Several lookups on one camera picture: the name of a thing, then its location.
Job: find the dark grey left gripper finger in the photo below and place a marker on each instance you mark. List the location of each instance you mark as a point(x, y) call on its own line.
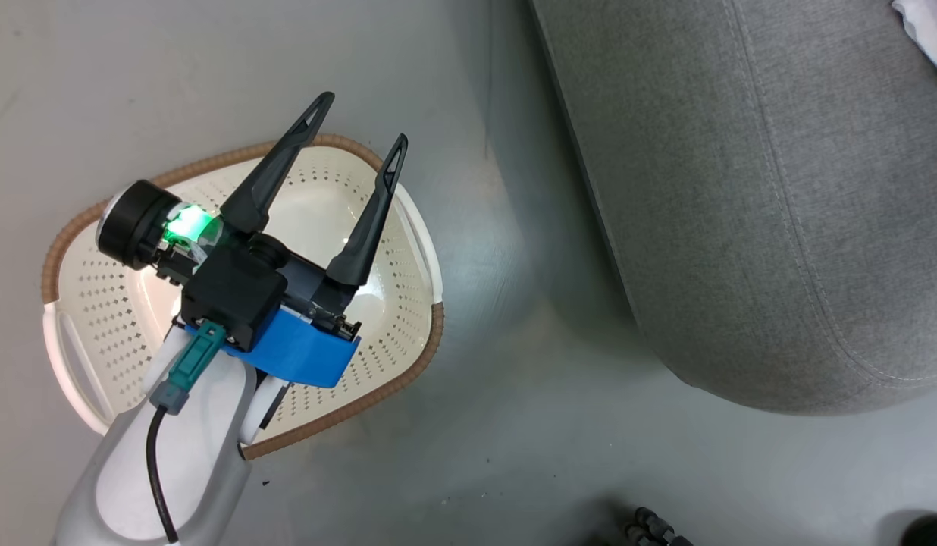
point(275, 171)
point(366, 235)

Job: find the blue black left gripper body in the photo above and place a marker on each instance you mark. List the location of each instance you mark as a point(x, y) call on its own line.
point(309, 356)

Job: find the red and white garment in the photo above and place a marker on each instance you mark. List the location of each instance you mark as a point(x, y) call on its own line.
point(931, 34)

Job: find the cream perforated laundry basket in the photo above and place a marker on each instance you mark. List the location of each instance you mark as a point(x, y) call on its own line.
point(104, 318)

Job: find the grey fabric sofa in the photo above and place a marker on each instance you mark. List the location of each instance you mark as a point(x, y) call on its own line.
point(756, 189)

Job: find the black round object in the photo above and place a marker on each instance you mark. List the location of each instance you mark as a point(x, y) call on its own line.
point(929, 532)

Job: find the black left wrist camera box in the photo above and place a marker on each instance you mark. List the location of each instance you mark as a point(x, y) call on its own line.
point(233, 296)

